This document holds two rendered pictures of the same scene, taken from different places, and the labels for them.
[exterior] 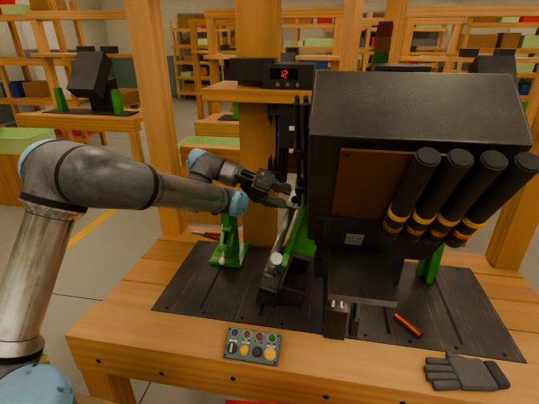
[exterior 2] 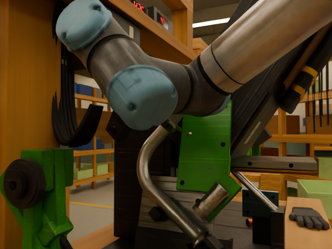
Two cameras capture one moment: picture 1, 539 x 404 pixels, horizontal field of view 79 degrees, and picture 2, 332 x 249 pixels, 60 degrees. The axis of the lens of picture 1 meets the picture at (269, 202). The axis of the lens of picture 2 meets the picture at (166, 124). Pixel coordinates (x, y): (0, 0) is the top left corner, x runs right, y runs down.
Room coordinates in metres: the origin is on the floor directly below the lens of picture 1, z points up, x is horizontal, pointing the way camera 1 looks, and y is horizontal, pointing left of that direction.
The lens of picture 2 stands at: (0.78, 0.57, 1.19)
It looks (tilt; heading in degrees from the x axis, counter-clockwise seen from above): 2 degrees up; 284
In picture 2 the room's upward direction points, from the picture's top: straight up
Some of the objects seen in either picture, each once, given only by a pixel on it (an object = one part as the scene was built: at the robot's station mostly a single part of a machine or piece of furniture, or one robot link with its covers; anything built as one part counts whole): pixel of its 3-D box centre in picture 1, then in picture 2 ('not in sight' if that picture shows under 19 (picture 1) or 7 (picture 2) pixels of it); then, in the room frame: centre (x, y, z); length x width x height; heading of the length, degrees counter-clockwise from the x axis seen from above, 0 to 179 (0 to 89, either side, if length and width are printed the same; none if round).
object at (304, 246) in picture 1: (305, 228); (208, 144); (0.85, -0.11, 1.17); 0.13 x 0.12 x 0.20; 80
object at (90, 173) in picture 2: not in sight; (86, 136); (4.09, -5.20, 1.14); 2.45 x 0.55 x 2.28; 80
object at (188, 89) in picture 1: (224, 62); not in sight; (10.67, 1.38, 1.11); 3.01 x 0.54 x 2.23; 80
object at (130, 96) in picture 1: (123, 98); not in sight; (9.36, 4.04, 0.22); 1.20 x 0.81 x 0.44; 173
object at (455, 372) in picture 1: (461, 370); (305, 217); (0.57, -0.50, 0.91); 0.20 x 0.11 x 0.03; 89
